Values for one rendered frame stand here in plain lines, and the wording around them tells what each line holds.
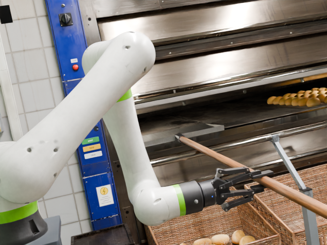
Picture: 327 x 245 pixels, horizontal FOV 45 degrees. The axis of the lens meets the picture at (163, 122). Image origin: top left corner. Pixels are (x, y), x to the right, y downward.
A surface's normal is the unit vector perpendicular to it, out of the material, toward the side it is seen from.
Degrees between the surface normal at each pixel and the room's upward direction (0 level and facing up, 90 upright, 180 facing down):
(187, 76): 70
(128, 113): 96
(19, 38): 90
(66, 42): 90
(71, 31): 90
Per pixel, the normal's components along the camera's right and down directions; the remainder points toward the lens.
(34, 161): 0.47, -0.33
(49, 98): 0.22, 0.07
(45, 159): 0.61, -0.17
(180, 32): 0.15, -0.26
